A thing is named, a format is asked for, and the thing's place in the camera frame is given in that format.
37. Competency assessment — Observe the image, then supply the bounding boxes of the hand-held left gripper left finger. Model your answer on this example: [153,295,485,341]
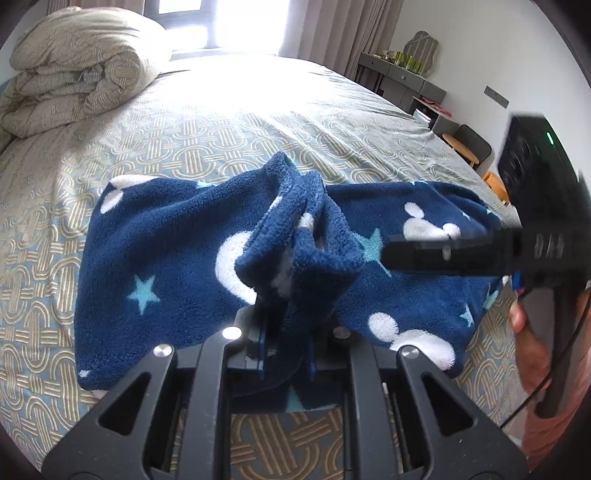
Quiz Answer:
[41,307,269,480]

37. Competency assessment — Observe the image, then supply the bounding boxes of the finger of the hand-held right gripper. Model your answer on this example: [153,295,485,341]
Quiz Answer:
[382,228,525,278]

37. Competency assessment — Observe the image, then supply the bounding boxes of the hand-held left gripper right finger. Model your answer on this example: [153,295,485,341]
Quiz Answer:
[305,323,529,480]

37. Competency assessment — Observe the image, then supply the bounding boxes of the blue fleece printed pants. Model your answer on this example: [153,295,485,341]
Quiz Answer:
[74,151,505,415]

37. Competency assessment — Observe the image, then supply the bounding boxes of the person's right forearm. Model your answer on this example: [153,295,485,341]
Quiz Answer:
[522,286,591,468]

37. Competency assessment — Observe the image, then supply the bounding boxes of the person's right hand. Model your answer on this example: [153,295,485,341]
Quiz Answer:
[510,295,557,402]

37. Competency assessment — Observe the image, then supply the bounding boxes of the yellow wooden stool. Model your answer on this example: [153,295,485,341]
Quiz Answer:
[482,171,512,207]

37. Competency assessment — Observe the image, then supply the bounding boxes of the black chair with wooden seat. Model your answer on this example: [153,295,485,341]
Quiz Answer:
[442,124,493,169]

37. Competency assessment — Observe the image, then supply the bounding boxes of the pink cloth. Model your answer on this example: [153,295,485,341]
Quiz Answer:
[421,96,452,117]

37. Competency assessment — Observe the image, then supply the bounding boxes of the grey vanity desk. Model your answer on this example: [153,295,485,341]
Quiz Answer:
[356,51,461,133]

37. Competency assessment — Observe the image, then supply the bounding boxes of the cloud shaped mirror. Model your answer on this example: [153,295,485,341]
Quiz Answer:
[403,30,441,80]

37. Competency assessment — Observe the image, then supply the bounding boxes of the bed with patterned sheet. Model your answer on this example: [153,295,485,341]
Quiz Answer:
[0,55,528,480]

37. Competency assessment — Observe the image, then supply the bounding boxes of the beige curtain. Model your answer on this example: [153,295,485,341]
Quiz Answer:
[277,0,406,83]

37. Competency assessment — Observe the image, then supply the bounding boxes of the dark framed window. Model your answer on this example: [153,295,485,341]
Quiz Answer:
[142,0,296,62]

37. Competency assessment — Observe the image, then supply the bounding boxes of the folded beige duvet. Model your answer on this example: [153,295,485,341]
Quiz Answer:
[0,6,168,140]

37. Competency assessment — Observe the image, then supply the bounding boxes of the black cable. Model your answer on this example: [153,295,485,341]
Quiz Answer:
[501,277,591,432]

